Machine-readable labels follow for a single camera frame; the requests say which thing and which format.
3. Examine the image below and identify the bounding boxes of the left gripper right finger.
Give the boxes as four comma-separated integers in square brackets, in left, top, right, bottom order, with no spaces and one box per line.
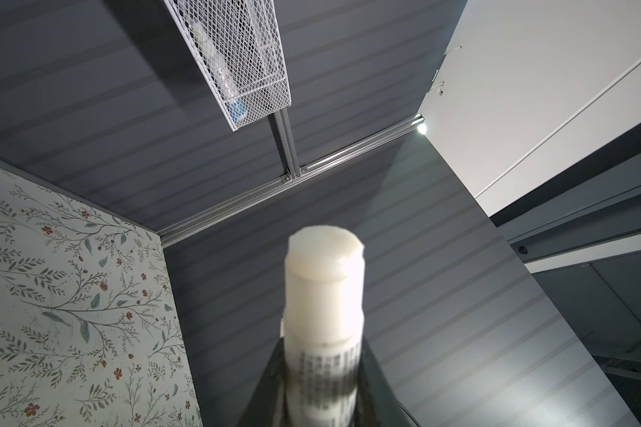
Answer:
[356,338,419,427]

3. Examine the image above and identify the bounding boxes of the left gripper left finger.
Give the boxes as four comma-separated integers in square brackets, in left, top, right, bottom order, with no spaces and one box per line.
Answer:
[237,338,286,427]

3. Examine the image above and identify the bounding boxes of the white glue stick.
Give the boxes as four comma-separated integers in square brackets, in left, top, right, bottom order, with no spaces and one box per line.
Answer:
[281,225,365,426]

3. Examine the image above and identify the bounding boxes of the floral table mat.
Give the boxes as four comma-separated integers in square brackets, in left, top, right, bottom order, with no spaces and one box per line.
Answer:
[0,168,202,426]

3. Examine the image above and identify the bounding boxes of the pens in white basket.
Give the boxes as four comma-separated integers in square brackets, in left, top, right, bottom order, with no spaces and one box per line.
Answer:
[191,21,247,124]

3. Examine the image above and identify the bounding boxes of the white wire mesh basket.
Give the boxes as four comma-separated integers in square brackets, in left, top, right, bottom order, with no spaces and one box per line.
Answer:
[165,0,291,132]

